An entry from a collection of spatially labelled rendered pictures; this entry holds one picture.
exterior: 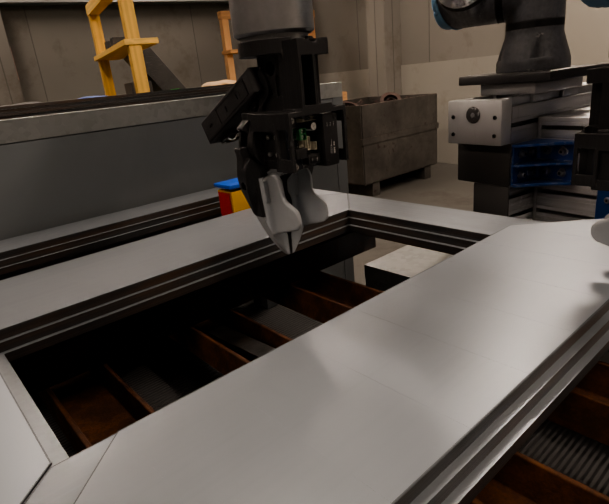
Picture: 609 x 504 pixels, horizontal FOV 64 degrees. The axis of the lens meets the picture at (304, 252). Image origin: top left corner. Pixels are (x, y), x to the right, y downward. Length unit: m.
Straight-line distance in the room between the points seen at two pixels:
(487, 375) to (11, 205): 0.89
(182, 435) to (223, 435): 0.03
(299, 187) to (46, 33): 7.93
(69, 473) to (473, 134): 0.96
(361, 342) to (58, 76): 8.02
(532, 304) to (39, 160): 0.88
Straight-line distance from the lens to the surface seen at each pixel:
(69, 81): 8.35
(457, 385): 0.39
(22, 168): 1.06
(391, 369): 0.40
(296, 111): 0.45
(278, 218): 0.50
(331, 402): 0.37
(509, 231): 0.72
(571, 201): 1.16
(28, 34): 8.35
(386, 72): 6.14
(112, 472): 0.36
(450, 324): 0.47
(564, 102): 1.25
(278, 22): 0.46
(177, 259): 0.71
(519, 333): 0.46
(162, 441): 0.37
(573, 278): 0.58
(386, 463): 0.33
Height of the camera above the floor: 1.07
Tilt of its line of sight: 19 degrees down
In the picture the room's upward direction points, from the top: 6 degrees counter-clockwise
